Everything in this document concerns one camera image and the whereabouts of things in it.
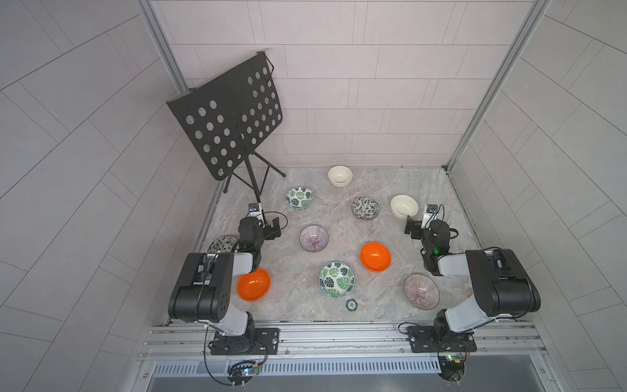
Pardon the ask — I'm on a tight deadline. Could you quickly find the cream bowl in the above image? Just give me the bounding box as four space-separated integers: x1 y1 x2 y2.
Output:
328 165 354 188
390 194 419 219

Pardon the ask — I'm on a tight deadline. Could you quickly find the purple striped bowl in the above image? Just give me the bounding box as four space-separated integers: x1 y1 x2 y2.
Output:
299 225 329 253
403 274 440 310

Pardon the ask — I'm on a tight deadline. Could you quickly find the small green leaf bowl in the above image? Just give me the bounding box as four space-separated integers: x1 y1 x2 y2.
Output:
285 186 314 210

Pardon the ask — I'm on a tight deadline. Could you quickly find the black floral bowl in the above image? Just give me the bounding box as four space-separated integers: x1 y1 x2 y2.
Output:
207 235 238 254
351 197 380 221

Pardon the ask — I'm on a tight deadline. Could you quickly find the orange bowl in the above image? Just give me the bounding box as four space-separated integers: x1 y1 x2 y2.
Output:
360 242 392 273
237 268 272 302

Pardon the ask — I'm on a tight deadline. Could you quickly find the large green leaf bowl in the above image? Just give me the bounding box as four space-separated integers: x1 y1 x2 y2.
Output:
318 261 355 298

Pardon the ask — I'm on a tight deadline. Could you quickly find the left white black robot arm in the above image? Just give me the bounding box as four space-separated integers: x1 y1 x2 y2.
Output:
168 217 282 338

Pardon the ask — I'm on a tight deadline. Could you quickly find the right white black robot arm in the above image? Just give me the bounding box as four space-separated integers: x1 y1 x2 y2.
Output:
404 217 541 336

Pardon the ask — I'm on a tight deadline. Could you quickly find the small green tape roll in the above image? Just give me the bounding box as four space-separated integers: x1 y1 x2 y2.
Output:
346 299 359 312

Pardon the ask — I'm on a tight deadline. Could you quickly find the black perforated music stand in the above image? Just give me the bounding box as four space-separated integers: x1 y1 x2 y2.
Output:
167 51 285 200

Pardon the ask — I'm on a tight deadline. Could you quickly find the left circuit board connector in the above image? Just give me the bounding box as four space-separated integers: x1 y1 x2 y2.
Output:
226 360 261 388

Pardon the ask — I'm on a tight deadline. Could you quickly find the circuit board connector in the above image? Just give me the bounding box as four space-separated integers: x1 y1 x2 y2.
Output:
438 354 465 383
226 360 261 388

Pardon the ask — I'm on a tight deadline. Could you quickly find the right circuit board connector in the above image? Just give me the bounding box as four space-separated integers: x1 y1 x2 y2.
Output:
438 354 465 383

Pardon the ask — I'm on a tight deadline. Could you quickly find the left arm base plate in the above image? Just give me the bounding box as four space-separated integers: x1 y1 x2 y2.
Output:
208 328 280 355

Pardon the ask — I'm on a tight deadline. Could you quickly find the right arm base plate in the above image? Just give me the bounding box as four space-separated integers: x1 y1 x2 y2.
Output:
406 325 477 354

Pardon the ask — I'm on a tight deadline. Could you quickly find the aluminium mounting rail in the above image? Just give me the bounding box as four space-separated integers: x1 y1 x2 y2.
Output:
136 320 547 361

